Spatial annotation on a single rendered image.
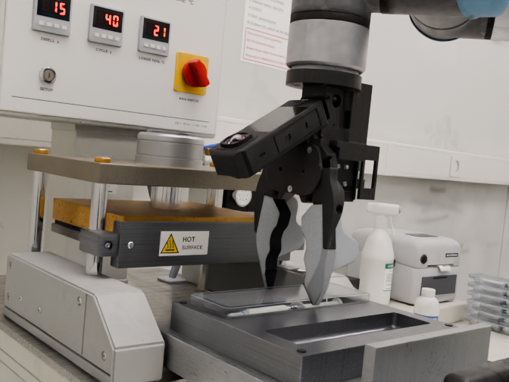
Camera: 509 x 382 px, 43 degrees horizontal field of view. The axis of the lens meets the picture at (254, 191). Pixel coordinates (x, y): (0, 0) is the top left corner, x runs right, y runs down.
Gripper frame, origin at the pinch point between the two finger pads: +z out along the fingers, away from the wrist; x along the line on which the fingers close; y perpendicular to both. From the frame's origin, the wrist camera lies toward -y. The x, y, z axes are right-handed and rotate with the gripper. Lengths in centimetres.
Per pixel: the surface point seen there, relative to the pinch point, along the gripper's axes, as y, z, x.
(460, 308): 110, 22, 46
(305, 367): -9.6, 2.7, -12.4
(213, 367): -11.0, 5.2, -3.9
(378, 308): 8.0, 1.7, -4.7
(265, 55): 59, -36, 74
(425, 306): 69, 15, 30
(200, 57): 11.9, -25.1, 34.3
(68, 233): -10.1, -1.1, 25.5
